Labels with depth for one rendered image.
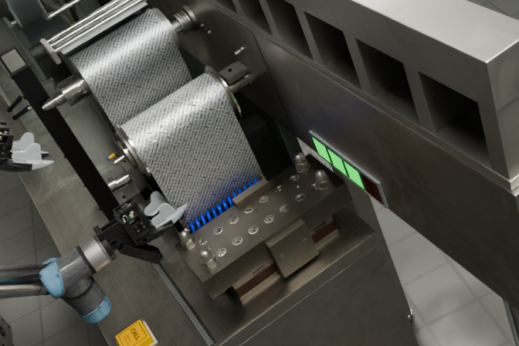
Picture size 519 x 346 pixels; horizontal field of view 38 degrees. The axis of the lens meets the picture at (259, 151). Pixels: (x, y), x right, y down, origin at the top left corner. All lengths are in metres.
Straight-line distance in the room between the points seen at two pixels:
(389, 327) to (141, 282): 0.65
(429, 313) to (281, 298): 1.09
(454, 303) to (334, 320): 0.95
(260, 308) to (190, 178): 0.34
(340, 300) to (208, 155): 0.47
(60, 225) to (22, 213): 1.86
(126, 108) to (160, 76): 0.12
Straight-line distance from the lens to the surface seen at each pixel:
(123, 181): 1.83
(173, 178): 1.77
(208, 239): 1.79
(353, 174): 1.54
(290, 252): 1.75
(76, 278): 1.78
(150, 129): 1.72
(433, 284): 2.85
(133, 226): 1.76
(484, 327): 2.71
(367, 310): 1.95
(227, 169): 1.83
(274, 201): 1.79
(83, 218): 2.29
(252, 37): 1.63
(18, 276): 1.87
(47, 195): 2.47
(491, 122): 1.01
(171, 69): 1.94
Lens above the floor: 2.20
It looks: 37 degrees down
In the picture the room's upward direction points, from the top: 25 degrees counter-clockwise
